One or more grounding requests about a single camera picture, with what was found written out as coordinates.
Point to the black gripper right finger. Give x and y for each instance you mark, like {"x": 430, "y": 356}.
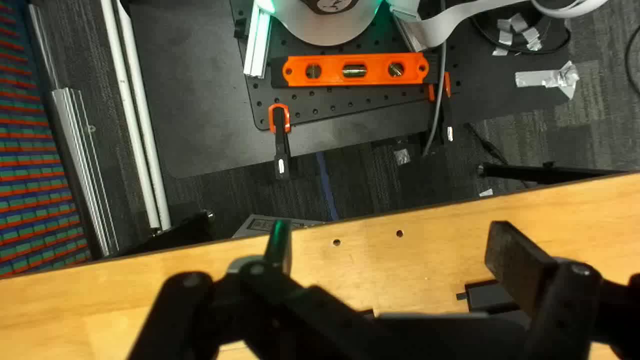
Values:
{"x": 566, "y": 306}

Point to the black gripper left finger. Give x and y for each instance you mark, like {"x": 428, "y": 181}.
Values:
{"x": 192, "y": 312}

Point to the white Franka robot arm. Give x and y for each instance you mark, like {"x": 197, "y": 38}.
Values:
{"x": 320, "y": 27}

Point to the black stand foot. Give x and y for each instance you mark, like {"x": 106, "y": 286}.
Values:
{"x": 187, "y": 231}

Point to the grey aluminium extrusion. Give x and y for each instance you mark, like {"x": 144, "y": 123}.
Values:
{"x": 82, "y": 173}

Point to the small grey tape square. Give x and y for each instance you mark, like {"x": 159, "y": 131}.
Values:
{"x": 403, "y": 157}

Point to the grey tape scrap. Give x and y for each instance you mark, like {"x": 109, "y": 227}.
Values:
{"x": 532, "y": 38}
{"x": 504, "y": 33}

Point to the short white aluminium extrusion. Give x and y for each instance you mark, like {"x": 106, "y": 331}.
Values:
{"x": 257, "y": 51}

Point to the orange spirit level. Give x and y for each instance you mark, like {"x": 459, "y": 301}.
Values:
{"x": 332, "y": 74}

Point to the white tape roll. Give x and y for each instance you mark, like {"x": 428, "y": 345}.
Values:
{"x": 566, "y": 6}

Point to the long white aluminium rail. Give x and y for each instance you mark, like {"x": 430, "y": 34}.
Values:
{"x": 137, "y": 120}

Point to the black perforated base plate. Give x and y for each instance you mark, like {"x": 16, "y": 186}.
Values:
{"x": 353, "y": 102}

